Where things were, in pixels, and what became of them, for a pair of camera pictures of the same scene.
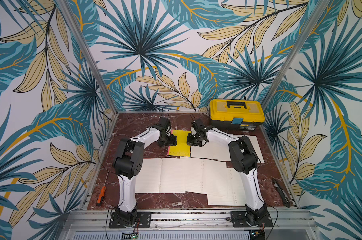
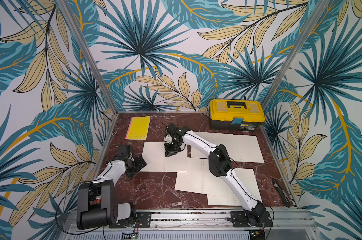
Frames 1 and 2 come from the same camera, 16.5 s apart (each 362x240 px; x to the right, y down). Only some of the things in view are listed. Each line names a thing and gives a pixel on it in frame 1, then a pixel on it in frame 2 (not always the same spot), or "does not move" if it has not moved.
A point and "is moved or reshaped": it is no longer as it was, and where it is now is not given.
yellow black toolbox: [240, 114] does not move
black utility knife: [285, 199] does not move
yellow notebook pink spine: [182, 148] is moved or reshaped
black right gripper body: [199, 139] → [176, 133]
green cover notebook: [162, 175] is moved or reshaped
